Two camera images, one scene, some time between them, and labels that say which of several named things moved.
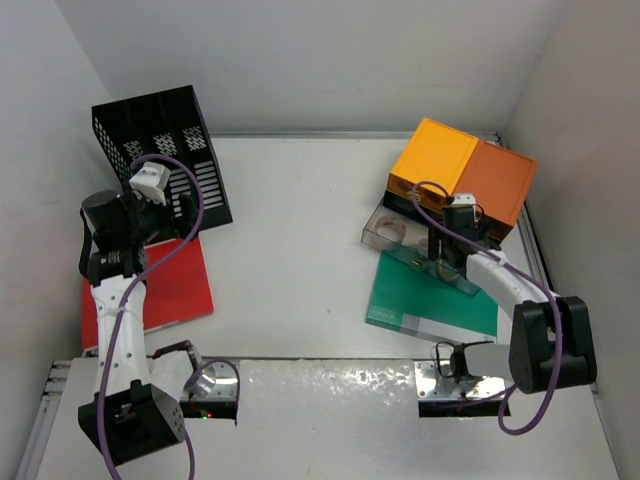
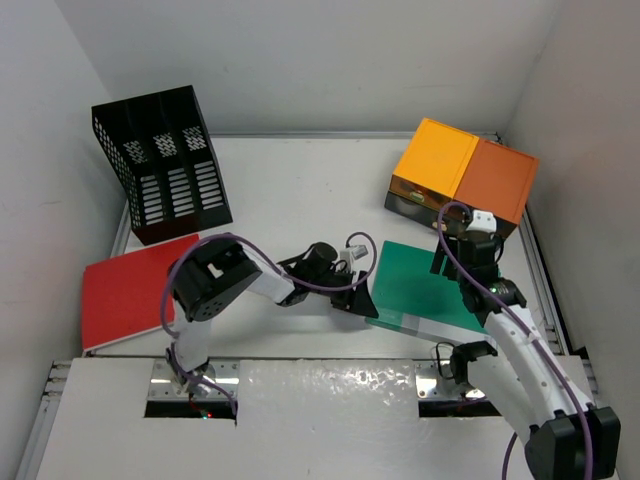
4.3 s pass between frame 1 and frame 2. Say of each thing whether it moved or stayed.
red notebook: stayed
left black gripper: moved
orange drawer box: stayed
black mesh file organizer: stayed
